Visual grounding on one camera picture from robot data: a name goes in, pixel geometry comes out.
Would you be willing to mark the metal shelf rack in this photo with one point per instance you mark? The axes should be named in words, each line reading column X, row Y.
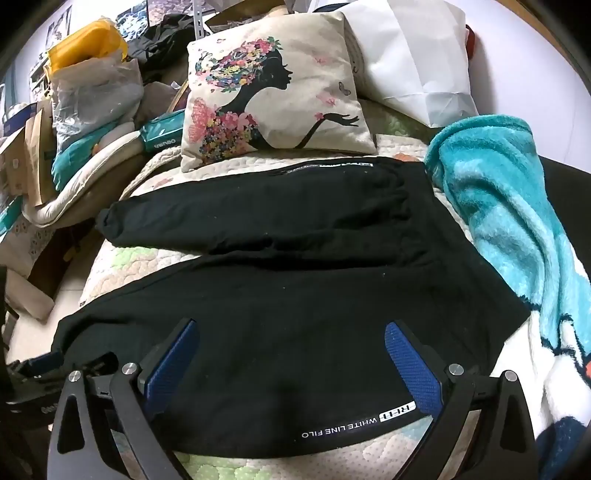
column 198, row 18

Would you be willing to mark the red object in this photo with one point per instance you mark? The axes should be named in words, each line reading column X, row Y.
column 470, row 41

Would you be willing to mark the teal tissue pack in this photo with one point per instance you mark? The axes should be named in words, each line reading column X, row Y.
column 161, row 134

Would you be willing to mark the cardboard box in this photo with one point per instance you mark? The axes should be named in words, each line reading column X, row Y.
column 11, row 161

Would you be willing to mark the dark jacket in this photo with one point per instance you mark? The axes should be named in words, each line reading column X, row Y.
column 161, row 41

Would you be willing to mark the black pants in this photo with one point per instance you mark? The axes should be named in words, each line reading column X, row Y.
column 295, row 277

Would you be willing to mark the clear plastic bag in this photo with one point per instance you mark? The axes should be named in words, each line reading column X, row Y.
column 97, row 97

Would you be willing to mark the printed flower figure cushion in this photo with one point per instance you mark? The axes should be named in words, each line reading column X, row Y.
column 277, row 92

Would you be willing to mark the white paper bag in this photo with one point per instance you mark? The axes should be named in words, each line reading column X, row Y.
column 411, row 60

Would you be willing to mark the teal cloth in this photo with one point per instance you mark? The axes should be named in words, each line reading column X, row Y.
column 69, row 161

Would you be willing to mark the quilted heart pattern bedspread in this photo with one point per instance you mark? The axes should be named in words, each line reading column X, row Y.
column 138, row 258

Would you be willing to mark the brown paper bag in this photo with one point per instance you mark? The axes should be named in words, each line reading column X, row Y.
column 39, row 157

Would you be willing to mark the yellow plastic bag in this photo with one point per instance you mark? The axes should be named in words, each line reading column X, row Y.
column 83, row 46

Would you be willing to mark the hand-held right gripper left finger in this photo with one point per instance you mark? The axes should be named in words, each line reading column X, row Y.
column 170, row 369

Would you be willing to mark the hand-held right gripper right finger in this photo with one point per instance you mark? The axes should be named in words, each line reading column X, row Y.
column 411, row 369

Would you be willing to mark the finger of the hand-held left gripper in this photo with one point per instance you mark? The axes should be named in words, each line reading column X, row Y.
column 42, row 361

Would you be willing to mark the teal fleece blanket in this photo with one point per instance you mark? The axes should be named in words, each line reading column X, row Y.
column 508, row 207

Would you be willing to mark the beige seat cushion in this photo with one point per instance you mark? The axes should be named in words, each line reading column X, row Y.
column 92, row 184

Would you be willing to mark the beige patterned cloth cover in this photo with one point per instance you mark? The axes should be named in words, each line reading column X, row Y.
column 32, row 258

